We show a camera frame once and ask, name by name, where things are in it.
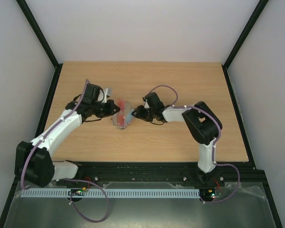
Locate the light blue cleaning cloth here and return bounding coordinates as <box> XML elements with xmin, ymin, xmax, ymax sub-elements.
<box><xmin>120</xmin><ymin>103</ymin><xmax>134</xmax><ymax>128</ymax></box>

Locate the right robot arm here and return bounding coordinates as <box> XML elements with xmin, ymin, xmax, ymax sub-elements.
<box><xmin>132</xmin><ymin>92</ymin><xmax>222</xmax><ymax>186</ymax></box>

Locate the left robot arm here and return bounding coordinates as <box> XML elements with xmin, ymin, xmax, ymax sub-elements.
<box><xmin>15</xmin><ymin>80</ymin><xmax>120</xmax><ymax>190</ymax></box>

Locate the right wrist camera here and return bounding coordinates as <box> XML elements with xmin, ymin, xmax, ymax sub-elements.
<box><xmin>143</xmin><ymin>97</ymin><xmax>150</xmax><ymax>109</ymax></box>

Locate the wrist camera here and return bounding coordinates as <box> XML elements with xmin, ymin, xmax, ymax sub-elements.
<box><xmin>143</xmin><ymin>97</ymin><xmax>150</xmax><ymax>109</ymax></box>
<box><xmin>98</xmin><ymin>88</ymin><xmax>112</xmax><ymax>103</ymax></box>

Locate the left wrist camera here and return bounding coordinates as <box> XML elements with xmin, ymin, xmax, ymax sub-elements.
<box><xmin>98</xmin><ymin>88</ymin><xmax>112</xmax><ymax>103</ymax></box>

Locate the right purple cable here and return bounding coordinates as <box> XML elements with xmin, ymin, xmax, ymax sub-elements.
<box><xmin>147</xmin><ymin>85</ymin><xmax>240</xmax><ymax>205</ymax></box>

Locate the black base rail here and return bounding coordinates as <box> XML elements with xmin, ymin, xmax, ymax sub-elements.
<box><xmin>47</xmin><ymin>161</ymin><xmax>269</xmax><ymax>188</ymax></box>

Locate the white slotted cable duct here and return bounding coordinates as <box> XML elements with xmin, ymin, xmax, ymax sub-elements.
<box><xmin>20</xmin><ymin>188</ymin><xmax>200</xmax><ymax>199</ymax></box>

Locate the metal base plate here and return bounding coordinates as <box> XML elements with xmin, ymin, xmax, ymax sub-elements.
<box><xmin>4</xmin><ymin>182</ymin><xmax>276</xmax><ymax>228</ymax></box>

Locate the black enclosure frame post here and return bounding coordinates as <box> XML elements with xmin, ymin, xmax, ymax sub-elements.
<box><xmin>15</xmin><ymin>0</ymin><xmax>64</xmax><ymax>68</ymax></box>

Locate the right black frame post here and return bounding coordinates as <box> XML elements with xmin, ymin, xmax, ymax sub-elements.
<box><xmin>222</xmin><ymin>0</ymin><xmax>270</xmax><ymax>69</ymax></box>

